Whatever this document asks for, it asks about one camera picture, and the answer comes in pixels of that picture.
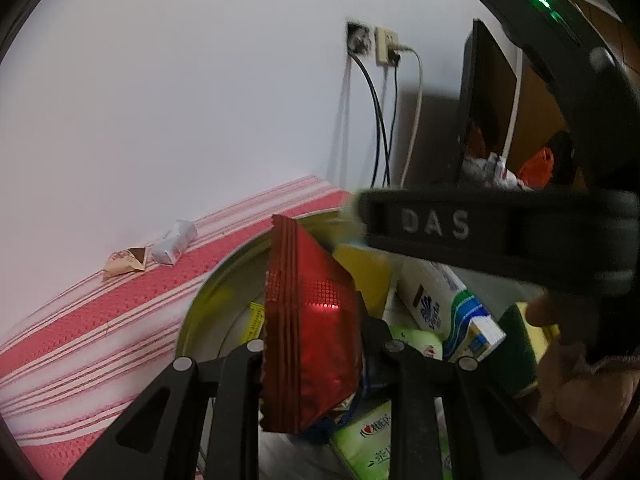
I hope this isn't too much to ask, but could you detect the person's right hand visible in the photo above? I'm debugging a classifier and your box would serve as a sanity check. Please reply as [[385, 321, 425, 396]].
[[527, 290, 637, 434]]

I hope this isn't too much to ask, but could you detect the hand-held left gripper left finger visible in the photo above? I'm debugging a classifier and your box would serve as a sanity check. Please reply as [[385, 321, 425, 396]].
[[65, 338, 268, 480]]

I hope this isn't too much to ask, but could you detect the round metal tin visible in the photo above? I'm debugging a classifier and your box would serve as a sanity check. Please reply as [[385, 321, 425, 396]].
[[175, 209, 543, 480]]

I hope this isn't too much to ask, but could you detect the red snack packet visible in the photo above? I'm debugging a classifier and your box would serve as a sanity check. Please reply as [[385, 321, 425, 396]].
[[259, 214, 363, 435]]

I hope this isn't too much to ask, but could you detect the white blue tissue pack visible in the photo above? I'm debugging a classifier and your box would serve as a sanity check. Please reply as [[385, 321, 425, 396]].
[[397, 259, 507, 364]]

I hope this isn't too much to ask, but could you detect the brown snack wrapper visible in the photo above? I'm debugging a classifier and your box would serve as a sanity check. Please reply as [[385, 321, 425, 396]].
[[102, 246, 151, 282]]

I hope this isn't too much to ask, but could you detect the wooden door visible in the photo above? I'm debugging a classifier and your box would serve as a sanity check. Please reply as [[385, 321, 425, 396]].
[[515, 0, 640, 191]]

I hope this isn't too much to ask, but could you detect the plain yellow sponge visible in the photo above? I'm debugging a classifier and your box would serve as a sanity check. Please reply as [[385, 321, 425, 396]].
[[331, 241, 394, 319]]

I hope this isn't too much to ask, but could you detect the black wall socket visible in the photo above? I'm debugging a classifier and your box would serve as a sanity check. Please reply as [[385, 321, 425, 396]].
[[346, 20, 375, 57]]

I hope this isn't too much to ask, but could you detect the thin black cable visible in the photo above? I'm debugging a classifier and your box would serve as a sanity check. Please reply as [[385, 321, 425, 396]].
[[384, 62, 401, 189]]

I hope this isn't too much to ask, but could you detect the green snack packet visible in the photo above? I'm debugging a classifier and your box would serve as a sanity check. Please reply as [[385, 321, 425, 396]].
[[389, 326, 444, 362]]

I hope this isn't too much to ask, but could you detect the green tissue pack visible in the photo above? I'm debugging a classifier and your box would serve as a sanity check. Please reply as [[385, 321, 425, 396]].
[[329, 399, 453, 480]]

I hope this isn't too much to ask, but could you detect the thick black cable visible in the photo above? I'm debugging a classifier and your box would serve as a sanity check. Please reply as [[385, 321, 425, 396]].
[[352, 51, 387, 189]]

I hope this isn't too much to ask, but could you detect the cream wall socket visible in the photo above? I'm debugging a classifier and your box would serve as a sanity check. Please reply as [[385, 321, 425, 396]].
[[375, 26, 401, 66]]

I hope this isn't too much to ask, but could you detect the black flat screen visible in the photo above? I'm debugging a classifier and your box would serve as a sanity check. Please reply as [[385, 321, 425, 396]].
[[457, 19, 523, 189]]

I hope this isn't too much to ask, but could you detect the colourful snack wrapper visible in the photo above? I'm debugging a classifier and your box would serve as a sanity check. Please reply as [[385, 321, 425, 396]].
[[299, 394, 363, 445]]

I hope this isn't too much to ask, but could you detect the small white wrapper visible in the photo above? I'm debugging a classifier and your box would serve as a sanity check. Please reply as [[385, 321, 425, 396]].
[[150, 220, 198, 265]]

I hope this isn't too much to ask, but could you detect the white plastic packet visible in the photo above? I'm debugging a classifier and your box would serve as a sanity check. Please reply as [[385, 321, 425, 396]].
[[257, 427, 351, 480]]

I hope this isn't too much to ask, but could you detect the orange plastic bag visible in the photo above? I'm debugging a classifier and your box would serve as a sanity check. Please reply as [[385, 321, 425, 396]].
[[517, 147, 556, 191]]

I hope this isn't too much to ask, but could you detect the crumpled white plastic bag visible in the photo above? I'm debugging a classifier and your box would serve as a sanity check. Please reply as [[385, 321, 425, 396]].
[[462, 152, 532, 191]]

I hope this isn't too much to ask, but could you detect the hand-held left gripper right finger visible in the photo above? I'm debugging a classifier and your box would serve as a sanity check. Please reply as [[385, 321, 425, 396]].
[[357, 310, 581, 480]]

